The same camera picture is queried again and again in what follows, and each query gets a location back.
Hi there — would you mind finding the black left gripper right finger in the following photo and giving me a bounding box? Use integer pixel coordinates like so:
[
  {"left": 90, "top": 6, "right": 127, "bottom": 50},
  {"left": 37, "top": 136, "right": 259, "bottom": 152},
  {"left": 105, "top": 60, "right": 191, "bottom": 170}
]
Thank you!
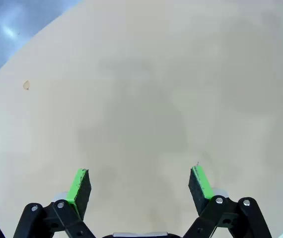
[{"left": 183, "top": 162, "right": 273, "bottom": 238}]

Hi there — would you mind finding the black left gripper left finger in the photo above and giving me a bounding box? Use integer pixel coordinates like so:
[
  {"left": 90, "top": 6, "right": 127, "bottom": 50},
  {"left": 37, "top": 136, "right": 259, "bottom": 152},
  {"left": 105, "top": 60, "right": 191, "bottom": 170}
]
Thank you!
[{"left": 12, "top": 168, "right": 100, "bottom": 238}]

